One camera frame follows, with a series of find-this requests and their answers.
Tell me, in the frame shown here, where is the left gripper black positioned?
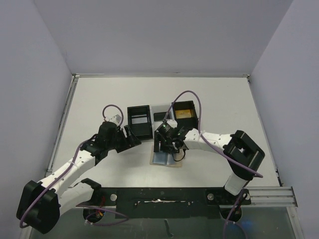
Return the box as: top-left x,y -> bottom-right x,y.
107,125 -> 141,153

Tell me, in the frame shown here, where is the black white card tray organizer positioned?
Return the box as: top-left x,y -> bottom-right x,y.
127,101 -> 198,140

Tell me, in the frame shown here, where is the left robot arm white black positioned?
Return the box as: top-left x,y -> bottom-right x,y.
16,121 -> 141,234

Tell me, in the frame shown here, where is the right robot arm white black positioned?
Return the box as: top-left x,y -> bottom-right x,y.
154,120 -> 265,204

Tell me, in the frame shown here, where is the gold card in tray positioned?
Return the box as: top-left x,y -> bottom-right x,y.
175,109 -> 192,119

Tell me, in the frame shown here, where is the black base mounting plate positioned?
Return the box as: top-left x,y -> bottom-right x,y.
84,187 -> 238,219

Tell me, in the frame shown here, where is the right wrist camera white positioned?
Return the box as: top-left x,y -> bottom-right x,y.
167,119 -> 177,128

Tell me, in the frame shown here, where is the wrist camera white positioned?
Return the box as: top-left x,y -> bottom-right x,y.
167,119 -> 177,128
104,114 -> 123,126

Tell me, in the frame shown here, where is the black strap loop on gripper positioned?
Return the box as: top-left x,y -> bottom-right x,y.
173,148 -> 186,162

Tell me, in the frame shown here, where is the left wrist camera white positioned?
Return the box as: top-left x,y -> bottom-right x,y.
104,114 -> 123,126

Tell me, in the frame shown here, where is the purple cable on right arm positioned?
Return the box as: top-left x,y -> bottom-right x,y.
159,91 -> 264,179

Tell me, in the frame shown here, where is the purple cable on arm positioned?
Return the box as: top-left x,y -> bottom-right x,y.
159,91 -> 264,179
19,104 -> 130,229

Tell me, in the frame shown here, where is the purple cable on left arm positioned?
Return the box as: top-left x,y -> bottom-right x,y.
19,104 -> 130,229

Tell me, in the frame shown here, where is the aluminium frame rail front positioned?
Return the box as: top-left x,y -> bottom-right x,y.
28,186 -> 299,210

